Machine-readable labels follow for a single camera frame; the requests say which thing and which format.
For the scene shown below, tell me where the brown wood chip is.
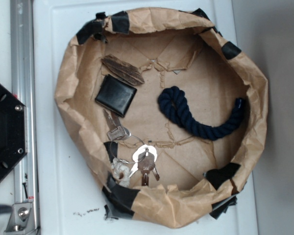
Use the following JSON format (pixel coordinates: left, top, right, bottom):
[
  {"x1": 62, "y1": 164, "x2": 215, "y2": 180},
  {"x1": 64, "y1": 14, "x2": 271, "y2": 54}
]
[{"x1": 101, "y1": 54, "x2": 145, "y2": 86}]

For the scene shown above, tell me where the metal corner bracket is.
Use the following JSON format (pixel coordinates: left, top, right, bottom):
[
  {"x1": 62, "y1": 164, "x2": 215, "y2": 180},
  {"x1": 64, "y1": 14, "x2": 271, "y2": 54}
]
[{"x1": 4, "y1": 202, "x2": 37, "y2": 235}]

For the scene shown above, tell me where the small silver key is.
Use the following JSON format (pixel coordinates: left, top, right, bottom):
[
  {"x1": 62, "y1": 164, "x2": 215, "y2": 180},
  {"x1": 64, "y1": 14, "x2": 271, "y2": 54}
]
[{"x1": 152, "y1": 166, "x2": 160, "y2": 181}]

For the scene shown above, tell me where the silver house key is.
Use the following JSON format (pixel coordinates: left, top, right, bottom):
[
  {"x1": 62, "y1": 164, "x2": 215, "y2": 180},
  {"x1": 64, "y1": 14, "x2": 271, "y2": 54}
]
[{"x1": 138, "y1": 149, "x2": 155, "y2": 186}]

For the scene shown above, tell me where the large silver key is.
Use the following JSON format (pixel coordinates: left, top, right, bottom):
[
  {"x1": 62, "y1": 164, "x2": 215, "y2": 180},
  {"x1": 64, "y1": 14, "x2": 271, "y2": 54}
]
[{"x1": 103, "y1": 109, "x2": 126, "y2": 141}]

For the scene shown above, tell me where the wire key ring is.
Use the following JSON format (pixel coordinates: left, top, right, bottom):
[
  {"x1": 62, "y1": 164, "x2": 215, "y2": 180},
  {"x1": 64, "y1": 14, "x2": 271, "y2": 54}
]
[{"x1": 109, "y1": 129, "x2": 146, "y2": 165}]

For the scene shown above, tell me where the white tray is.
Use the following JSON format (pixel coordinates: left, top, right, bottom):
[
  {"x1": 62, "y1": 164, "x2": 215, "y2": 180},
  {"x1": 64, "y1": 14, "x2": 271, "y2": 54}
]
[{"x1": 33, "y1": 0, "x2": 258, "y2": 235}]

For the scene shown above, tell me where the white key tag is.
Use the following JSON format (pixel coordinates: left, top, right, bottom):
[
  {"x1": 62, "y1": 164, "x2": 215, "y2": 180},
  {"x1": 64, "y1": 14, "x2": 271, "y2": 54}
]
[{"x1": 129, "y1": 144, "x2": 158, "y2": 178}]

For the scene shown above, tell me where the dark blue rope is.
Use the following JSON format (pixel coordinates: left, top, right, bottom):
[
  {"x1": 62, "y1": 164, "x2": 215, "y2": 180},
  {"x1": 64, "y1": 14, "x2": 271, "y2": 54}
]
[{"x1": 157, "y1": 86, "x2": 245, "y2": 141}]

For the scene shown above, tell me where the black leather wallet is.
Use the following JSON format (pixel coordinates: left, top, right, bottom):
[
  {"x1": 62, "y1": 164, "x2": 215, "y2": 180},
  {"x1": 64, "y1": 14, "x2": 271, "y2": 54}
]
[{"x1": 95, "y1": 75, "x2": 137, "y2": 117}]

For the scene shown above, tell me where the aluminium extrusion rail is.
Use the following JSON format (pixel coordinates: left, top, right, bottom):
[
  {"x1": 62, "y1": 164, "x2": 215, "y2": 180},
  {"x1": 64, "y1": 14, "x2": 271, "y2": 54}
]
[{"x1": 10, "y1": 0, "x2": 41, "y2": 235}]

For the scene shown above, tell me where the brown paper bag bin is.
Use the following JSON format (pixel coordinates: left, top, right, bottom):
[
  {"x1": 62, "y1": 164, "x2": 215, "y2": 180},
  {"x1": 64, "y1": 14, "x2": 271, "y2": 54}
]
[{"x1": 55, "y1": 7, "x2": 269, "y2": 228}]

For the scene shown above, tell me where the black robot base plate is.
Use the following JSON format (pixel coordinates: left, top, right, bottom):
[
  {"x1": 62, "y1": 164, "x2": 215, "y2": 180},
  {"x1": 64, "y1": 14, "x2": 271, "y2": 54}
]
[{"x1": 0, "y1": 84, "x2": 26, "y2": 182}]

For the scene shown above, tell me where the white crumpled tissue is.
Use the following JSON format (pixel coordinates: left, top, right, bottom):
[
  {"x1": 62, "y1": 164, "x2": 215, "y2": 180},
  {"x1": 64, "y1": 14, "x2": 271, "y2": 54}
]
[{"x1": 112, "y1": 158, "x2": 130, "y2": 188}]

